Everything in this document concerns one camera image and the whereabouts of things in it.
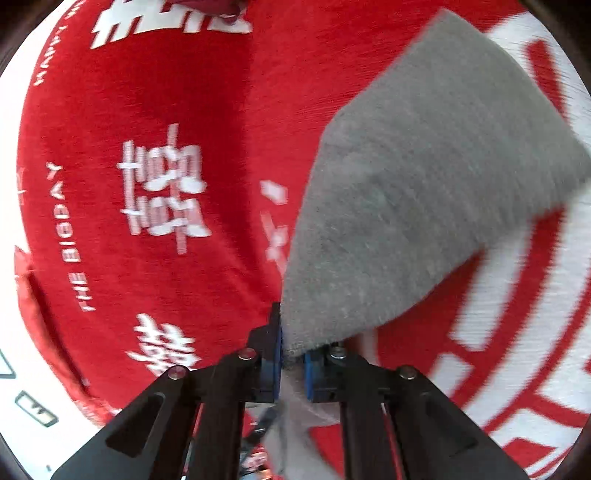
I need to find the grey fleece garment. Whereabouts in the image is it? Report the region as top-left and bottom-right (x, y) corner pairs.
(281, 10), (590, 479)

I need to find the red printed bed blanket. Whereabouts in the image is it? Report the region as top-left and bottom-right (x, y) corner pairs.
(16, 1), (590, 479)

